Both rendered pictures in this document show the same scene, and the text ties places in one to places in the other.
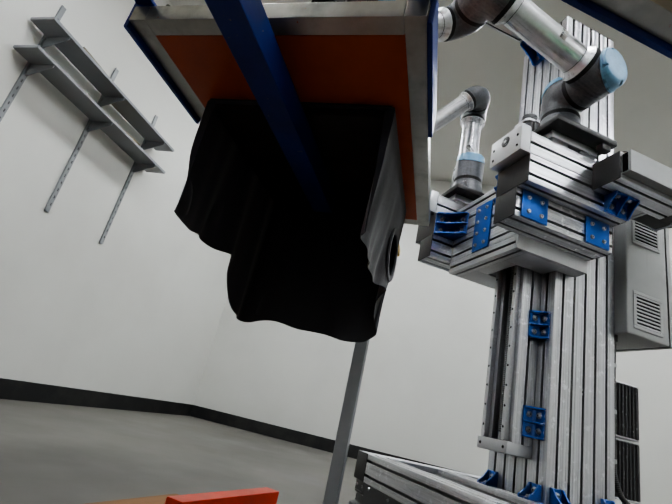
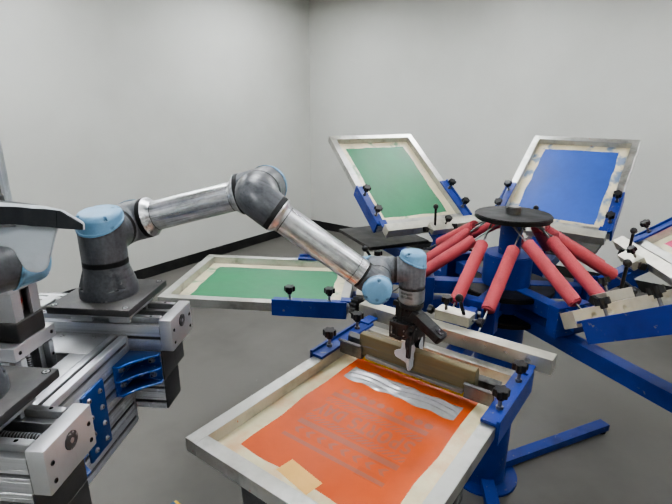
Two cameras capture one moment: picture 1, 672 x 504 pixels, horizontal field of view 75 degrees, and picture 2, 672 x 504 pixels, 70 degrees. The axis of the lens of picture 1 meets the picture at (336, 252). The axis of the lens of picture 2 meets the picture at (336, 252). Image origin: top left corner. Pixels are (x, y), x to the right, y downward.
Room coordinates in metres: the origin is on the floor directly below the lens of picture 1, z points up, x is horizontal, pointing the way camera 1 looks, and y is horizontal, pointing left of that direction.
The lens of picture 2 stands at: (2.07, 0.40, 1.76)
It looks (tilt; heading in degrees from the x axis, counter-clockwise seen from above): 17 degrees down; 200
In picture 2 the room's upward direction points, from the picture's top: straight up
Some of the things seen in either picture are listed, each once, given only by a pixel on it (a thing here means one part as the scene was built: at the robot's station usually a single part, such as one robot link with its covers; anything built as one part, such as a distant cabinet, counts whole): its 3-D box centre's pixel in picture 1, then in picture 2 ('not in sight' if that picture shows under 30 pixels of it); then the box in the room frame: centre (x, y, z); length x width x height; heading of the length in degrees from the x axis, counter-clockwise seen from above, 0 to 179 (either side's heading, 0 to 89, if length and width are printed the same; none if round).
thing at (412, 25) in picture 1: (316, 142); (375, 409); (0.99, 0.11, 0.97); 0.79 x 0.58 x 0.04; 164
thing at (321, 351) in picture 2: (422, 75); (343, 343); (0.68, -0.09, 0.97); 0.30 x 0.05 x 0.07; 164
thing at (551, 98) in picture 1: (562, 102); (103, 233); (1.13, -0.61, 1.42); 0.13 x 0.12 x 0.14; 16
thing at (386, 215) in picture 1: (373, 227); not in sight; (0.99, -0.08, 0.77); 0.46 x 0.09 x 0.36; 164
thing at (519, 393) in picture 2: (178, 70); (508, 402); (0.84, 0.45, 0.97); 0.30 x 0.05 x 0.07; 164
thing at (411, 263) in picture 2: not in sight; (411, 269); (0.78, 0.15, 1.31); 0.09 x 0.08 x 0.11; 106
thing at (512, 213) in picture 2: not in sight; (497, 351); (-0.02, 0.41, 0.67); 0.40 x 0.40 x 1.35
